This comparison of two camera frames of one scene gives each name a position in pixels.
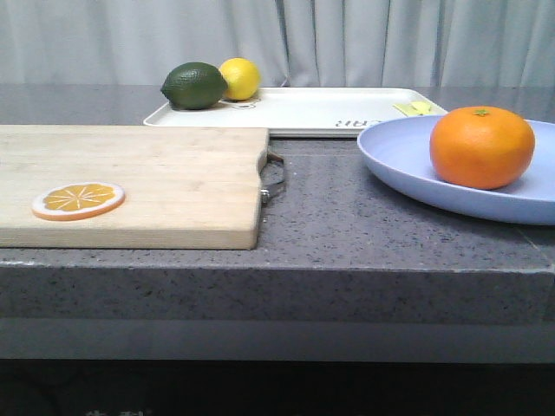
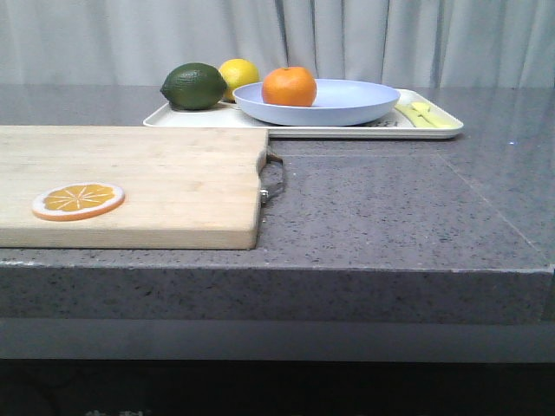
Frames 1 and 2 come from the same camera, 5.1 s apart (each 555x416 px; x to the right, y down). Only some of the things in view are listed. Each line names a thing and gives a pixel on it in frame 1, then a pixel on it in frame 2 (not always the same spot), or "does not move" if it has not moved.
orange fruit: (481, 147) -> (289, 87)
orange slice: (78, 201) does not move
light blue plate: (401, 147) -> (337, 101)
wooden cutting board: (184, 186) does not move
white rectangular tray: (308, 112) does not move
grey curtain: (290, 42) does not move
